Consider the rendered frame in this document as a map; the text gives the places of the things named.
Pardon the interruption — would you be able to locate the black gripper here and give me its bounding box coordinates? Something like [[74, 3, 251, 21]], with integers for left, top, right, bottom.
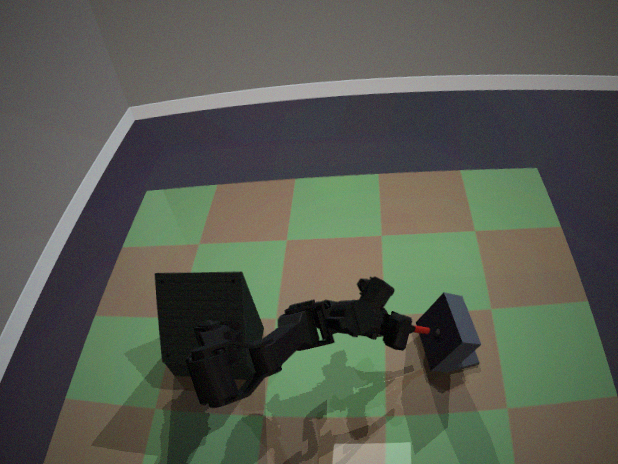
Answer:
[[345, 307, 416, 351]]

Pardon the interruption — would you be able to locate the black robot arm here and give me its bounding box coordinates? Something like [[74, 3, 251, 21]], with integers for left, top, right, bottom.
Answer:
[[185, 276, 394, 408]]

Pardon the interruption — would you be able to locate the black square panel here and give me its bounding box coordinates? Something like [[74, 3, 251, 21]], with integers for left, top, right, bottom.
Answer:
[[416, 292, 481, 373]]

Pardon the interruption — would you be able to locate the red peg with white band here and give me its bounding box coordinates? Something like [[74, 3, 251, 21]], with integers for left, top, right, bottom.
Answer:
[[414, 325, 430, 334]]

